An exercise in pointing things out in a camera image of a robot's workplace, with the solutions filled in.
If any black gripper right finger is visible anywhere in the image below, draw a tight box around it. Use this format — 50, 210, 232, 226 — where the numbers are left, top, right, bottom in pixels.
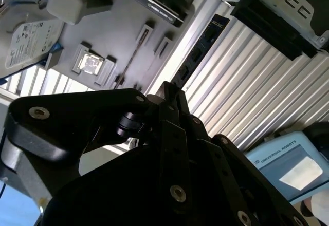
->
173, 84, 306, 226

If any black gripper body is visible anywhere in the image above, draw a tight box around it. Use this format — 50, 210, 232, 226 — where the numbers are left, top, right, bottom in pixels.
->
42, 145, 232, 226

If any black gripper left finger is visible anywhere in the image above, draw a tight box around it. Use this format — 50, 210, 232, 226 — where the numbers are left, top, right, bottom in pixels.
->
7, 81, 193, 211

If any blue RAM stick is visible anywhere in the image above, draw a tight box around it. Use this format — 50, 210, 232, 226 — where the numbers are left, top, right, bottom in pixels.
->
172, 13, 230, 89

